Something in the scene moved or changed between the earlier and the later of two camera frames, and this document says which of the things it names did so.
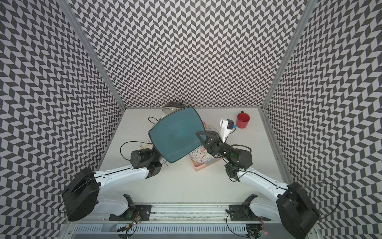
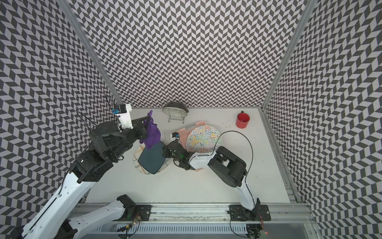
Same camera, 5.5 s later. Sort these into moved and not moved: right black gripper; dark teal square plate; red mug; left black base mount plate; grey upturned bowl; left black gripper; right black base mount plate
Moved: left black gripper; right black gripper; dark teal square plate
Not moved: red mug; right black base mount plate; left black base mount plate; grey upturned bowl
